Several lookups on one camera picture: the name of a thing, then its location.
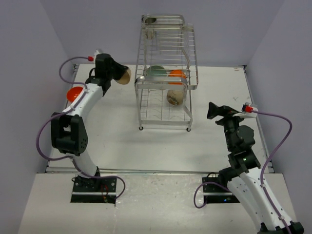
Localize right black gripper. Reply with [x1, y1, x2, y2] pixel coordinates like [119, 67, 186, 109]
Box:
[207, 102, 248, 150]

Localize cream beige bowl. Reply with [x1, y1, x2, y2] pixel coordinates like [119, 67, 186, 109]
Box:
[117, 68, 131, 85]

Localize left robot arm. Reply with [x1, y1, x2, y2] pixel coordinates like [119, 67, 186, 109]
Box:
[51, 52, 130, 192]

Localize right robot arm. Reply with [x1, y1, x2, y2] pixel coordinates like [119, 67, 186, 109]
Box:
[207, 102, 304, 234]

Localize green bowl in rack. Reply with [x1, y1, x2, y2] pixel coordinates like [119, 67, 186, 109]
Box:
[146, 65, 167, 77]

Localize metal two-tier dish rack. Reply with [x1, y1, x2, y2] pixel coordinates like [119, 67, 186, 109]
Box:
[134, 14, 199, 132]

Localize orange bowl in rack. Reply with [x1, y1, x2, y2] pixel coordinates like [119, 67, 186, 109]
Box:
[168, 70, 187, 85]

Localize orange bowl on table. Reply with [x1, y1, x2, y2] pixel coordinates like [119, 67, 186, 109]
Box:
[66, 86, 83, 103]

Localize metal utensil cup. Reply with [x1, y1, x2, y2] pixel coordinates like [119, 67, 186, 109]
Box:
[143, 18, 156, 39]

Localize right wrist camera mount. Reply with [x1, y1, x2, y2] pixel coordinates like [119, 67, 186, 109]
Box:
[233, 102, 258, 119]

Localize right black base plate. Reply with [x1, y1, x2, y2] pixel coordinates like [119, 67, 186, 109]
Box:
[202, 173, 239, 204]

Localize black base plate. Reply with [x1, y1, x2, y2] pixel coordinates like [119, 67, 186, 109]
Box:
[70, 176, 117, 204]
[202, 173, 239, 204]

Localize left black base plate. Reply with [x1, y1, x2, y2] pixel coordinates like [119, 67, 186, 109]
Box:
[70, 176, 117, 204]

